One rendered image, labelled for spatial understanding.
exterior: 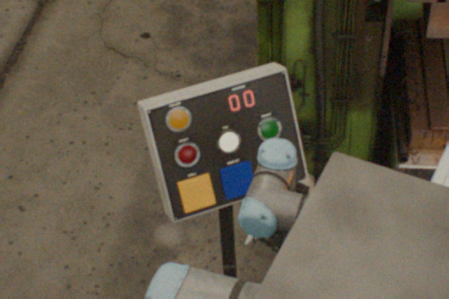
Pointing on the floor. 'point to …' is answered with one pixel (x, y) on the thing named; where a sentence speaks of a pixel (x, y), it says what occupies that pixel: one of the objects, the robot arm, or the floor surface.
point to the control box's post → (227, 239)
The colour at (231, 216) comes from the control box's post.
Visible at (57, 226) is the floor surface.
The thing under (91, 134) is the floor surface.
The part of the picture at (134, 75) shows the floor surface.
